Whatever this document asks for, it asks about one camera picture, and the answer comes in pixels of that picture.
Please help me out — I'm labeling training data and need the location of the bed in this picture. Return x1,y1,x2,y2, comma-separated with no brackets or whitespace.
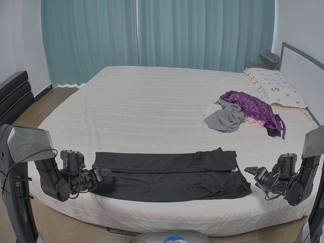
29,42,324,237

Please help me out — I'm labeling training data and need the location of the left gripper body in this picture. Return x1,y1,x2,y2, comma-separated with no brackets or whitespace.
80,171,99,193

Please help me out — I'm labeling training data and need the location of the grey garment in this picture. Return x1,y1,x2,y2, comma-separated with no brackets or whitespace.
205,100,246,133

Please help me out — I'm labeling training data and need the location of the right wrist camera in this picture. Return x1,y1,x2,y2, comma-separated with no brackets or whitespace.
254,167,266,181

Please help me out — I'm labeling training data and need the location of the white garment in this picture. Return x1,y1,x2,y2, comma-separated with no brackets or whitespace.
205,104,222,118

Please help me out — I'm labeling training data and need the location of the black cable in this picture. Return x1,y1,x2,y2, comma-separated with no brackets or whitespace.
4,148,58,185
106,226,138,236
264,188,288,201

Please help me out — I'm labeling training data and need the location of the grey bedside table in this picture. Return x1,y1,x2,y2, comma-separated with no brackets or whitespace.
245,50,279,70

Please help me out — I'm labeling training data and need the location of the white printed pillow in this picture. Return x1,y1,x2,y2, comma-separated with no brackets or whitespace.
243,68,308,109

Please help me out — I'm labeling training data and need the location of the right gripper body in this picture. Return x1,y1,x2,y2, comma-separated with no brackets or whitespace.
256,172,279,195

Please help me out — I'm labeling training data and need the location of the small black garment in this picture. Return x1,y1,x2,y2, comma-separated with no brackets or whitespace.
266,128,282,138

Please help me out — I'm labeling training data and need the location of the blue-green curtain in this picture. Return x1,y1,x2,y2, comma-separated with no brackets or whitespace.
41,0,140,88
137,0,276,73

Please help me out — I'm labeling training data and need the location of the pink garment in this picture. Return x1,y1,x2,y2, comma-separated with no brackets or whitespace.
244,115,266,127

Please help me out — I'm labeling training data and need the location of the purple satin garment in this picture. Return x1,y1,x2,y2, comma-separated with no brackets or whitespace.
219,91,286,140

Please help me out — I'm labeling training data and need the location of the black T-shirt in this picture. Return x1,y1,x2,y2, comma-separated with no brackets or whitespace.
92,147,253,203

